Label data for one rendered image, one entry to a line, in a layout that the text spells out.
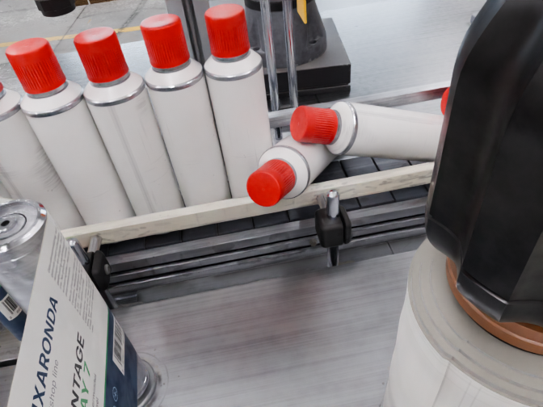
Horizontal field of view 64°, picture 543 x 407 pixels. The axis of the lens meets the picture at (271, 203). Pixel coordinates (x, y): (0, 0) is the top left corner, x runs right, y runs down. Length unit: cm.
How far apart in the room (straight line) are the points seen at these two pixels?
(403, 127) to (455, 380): 31
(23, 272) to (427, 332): 19
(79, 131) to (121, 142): 4
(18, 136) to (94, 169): 6
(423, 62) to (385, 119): 44
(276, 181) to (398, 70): 52
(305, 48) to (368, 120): 35
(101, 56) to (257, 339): 26
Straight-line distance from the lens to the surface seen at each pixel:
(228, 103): 39
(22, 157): 44
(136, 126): 40
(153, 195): 44
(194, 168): 43
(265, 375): 36
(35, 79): 40
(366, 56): 88
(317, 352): 37
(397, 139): 44
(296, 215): 46
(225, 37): 37
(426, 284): 18
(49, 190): 46
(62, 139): 41
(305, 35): 75
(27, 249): 24
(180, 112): 39
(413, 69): 84
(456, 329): 17
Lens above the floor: 121
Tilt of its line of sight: 43 degrees down
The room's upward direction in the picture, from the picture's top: 8 degrees counter-clockwise
